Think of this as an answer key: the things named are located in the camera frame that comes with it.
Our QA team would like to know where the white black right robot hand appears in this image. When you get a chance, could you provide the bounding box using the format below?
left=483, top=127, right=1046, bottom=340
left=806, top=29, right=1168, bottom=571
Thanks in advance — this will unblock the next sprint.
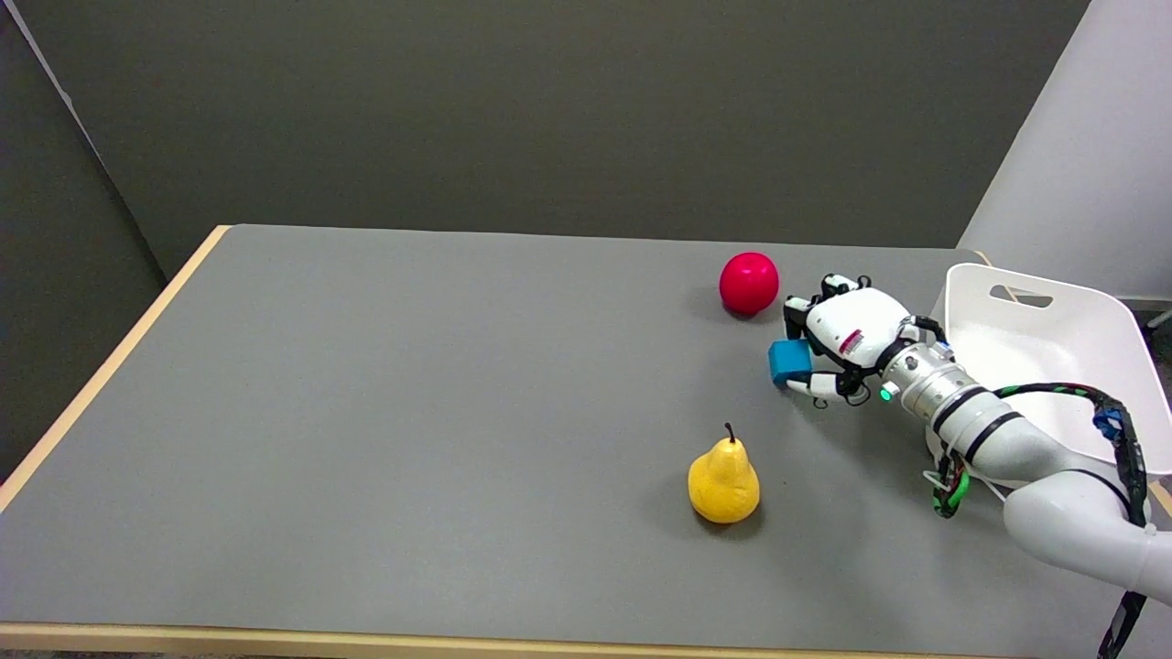
left=783, top=273, right=944, bottom=409

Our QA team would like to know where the teal cube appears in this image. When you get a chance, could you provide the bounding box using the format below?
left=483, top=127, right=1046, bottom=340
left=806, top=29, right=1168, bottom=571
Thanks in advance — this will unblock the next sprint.
left=767, top=340, right=815, bottom=388

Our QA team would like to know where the magenta red ball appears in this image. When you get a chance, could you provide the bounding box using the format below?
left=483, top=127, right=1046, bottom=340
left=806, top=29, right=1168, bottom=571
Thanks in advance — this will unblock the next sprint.
left=719, top=252, right=781, bottom=317

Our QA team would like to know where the yellow pear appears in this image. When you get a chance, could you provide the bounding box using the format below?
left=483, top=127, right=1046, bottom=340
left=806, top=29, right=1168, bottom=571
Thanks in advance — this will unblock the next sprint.
left=688, top=422, right=762, bottom=525

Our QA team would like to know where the white plastic bin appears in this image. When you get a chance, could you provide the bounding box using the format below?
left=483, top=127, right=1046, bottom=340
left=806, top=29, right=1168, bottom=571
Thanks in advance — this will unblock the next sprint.
left=925, top=263, right=1172, bottom=486

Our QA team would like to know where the white panel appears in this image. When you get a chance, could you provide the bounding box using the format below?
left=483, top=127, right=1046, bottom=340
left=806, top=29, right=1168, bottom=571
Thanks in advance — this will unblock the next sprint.
left=957, top=0, right=1172, bottom=301

